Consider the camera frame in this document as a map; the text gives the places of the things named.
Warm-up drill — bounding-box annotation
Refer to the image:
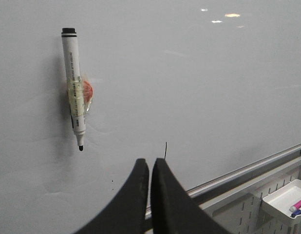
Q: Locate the red round magnet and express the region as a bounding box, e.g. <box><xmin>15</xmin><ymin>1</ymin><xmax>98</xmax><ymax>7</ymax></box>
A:
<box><xmin>83</xmin><ymin>80</ymin><xmax>93</xmax><ymax>103</ymax></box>

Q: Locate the pink marker pen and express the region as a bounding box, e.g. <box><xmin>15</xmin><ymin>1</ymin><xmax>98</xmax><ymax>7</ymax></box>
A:
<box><xmin>289</xmin><ymin>200</ymin><xmax>301</xmax><ymax>212</ymax></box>

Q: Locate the upper white plastic tray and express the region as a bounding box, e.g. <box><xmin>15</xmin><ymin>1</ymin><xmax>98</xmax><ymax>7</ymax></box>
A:
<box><xmin>262</xmin><ymin>179</ymin><xmax>301</xmax><ymax>227</ymax></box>

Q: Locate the large white whiteboard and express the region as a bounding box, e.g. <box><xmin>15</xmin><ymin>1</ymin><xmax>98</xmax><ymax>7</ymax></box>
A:
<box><xmin>0</xmin><ymin>0</ymin><xmax>301</xmax><ymax>234</ymax></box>

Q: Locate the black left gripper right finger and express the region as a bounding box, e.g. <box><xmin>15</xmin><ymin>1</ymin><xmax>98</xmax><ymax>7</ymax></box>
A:
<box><xmin>150</xmin><ymin>158</ymin><xmax>229</xmax><ymax>234</ymax></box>

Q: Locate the white whiteboard marker black tip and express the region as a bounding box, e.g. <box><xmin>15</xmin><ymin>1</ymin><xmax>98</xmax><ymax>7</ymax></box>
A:
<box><xmin>61</xmin><ymin>28</ymin><xmax>86</xmax><ymax>151</ymax></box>

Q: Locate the blue marker cap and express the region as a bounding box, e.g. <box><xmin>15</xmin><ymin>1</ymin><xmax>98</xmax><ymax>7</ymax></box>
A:
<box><xmin>291</xmin><ymin>209</ymin><xmax>301</xmax><ymax>218</ymax></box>

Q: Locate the white metal stand frame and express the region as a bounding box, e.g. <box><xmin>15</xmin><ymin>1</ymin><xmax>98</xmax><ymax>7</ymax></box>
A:
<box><xmin>145</xmin><ymin>153</ymin><xmax>301</xmax><ymax>234</ymax></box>

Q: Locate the white pegboard panel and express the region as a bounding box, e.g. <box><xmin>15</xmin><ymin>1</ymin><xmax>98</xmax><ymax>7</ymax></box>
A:
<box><xmin>211</xmin><ymin>166</ymin><xmax>301</xmax><ymax>234</ymax></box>

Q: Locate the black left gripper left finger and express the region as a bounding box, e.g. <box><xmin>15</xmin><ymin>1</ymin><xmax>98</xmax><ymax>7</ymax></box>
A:
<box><xmin>76</xmin><ymin>158</ymin><xmax>149</xmax><ymax>234</ymax></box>

